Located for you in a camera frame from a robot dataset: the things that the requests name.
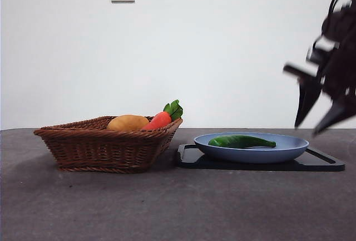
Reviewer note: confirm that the orange carrot with green leaves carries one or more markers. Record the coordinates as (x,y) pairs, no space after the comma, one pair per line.
(160,120)

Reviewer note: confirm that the pale blue round plate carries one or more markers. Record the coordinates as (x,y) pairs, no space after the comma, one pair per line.
(250,156)

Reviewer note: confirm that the brown woven wicker basket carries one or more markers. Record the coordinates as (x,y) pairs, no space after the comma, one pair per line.
(105,152)

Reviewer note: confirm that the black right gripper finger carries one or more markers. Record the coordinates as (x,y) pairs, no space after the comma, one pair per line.
(307,99)
(339,111)

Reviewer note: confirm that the long green pepper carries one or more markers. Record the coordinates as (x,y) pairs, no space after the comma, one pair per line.
(239,141)

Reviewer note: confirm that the black rectangular tray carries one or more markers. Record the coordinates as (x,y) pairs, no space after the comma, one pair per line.
(250,167)

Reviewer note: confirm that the yellow-brown potato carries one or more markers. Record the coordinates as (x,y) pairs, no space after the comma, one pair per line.
(126,122)

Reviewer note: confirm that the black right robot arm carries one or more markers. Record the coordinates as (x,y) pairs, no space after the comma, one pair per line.
(342,43)

